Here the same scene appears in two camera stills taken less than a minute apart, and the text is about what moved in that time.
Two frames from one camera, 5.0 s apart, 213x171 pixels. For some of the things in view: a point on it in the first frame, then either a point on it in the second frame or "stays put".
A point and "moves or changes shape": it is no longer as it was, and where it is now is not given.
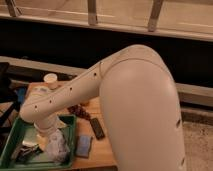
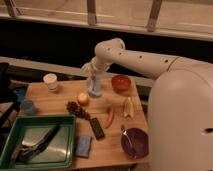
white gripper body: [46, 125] → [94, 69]
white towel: [57, 147] moves or changes shape
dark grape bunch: [78, 110] stays put
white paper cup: [51, 80] stays put
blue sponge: [83, 145] stays put
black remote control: [97, 128] stays put
